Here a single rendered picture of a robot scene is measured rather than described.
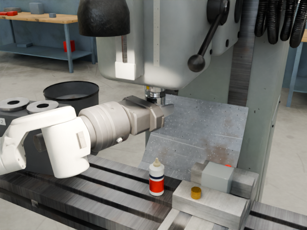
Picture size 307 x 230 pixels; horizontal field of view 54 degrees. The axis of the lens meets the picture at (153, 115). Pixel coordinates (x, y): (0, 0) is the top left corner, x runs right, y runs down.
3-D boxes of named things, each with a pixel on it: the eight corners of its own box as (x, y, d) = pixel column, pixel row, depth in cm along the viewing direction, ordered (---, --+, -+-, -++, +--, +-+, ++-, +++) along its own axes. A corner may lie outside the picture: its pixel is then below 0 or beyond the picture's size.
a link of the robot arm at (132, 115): (165, 100, 62) (118, 115, 55) (164, 141, 66) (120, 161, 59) (127, 85, 71) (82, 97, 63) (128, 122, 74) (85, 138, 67)
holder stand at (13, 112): (59, 177, 91) (49, 116, 82) (-4, 166, 96) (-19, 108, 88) (77, 156, 101) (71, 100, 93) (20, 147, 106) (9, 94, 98)
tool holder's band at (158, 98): (155, 103, 66) (155, 99, 66) (140, 97, 69) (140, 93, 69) (170, 98, 69) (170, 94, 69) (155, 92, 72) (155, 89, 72)
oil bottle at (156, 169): (160, 198, 82) (160, 163, 78) (146, 193, 84) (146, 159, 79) (166, 189, 85) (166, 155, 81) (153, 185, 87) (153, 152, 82)
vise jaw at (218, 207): (238, 232, 62) (240, 216, 60) (171, 208, 68) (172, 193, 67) (245, 213, 67) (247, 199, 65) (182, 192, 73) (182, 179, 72)
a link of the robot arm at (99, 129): (107, 104, 57) (49, 121, 50) (120, 158, 59) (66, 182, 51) (79, 106, 65) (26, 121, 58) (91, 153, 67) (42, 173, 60)
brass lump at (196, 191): (198, 201, 65) (199, 194, 64) (188, 197, 66) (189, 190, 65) (202, 195, 66) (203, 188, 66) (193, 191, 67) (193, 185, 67)
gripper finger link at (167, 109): (171, 113, 71) (151, 121, 67) (172, 101, 70) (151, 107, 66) (176, 116, 70) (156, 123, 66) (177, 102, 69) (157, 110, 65)
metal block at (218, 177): (225, 201, 68) (228, 180, 66) (200, 193, 71) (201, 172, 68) (231, 189, 72) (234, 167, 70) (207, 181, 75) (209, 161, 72)
